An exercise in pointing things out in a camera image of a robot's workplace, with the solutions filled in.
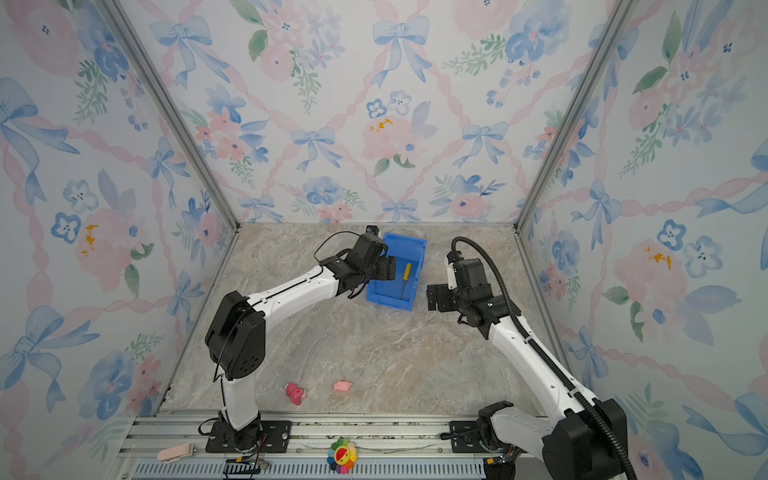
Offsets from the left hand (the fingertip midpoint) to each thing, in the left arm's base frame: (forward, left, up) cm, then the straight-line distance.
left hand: (386, 259), depth 89 cm
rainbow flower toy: (-47, +10, -15) cm, 51 cm away
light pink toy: (-32, +11, -14) cm, 37 cm away
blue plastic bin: (+15, -9, -17) cm, 25 cm away
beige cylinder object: (-47, +47, -14) cm, 68 cm away
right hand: (-10, -16, 0) cm, 19 cm away
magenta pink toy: (-34, +23, -14) cm, 44 cm away
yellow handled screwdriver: (+4, -7, -15) cm, 17 cm away
